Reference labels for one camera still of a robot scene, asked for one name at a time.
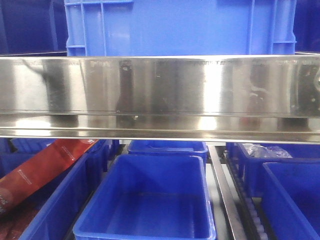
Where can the blue centre back bin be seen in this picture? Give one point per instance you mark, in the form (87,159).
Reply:
(168,148)

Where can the blue bin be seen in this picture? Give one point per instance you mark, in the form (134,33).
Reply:
(291,200)
(168,148)
(147,197)
(250,169)
(49,212)

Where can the blue centre front bin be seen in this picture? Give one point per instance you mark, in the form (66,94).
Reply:
(147,197)

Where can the blue right back bin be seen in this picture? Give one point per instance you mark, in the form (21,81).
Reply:
(250,169)

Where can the clear plastic bag in bin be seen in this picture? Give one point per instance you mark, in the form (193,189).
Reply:
(259,151)

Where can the red snack package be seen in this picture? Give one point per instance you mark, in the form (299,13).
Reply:
(36,172)

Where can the large blue upper crate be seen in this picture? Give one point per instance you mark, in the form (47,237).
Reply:
(180,27)

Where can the metal roller track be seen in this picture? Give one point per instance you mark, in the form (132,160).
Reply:
(236,215)

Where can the blue right front bin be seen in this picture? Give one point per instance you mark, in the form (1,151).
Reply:
(291,200)

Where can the blue left bin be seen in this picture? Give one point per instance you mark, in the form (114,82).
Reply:
(49,212)

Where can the stainless steel shelf rail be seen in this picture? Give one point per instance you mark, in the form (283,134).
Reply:
(219,98)

